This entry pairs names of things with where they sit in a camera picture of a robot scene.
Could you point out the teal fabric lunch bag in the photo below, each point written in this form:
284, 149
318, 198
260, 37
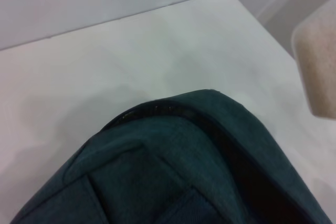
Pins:
157, 169

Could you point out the clear container with blue-rimmed lid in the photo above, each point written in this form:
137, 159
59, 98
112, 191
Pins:
317, 64

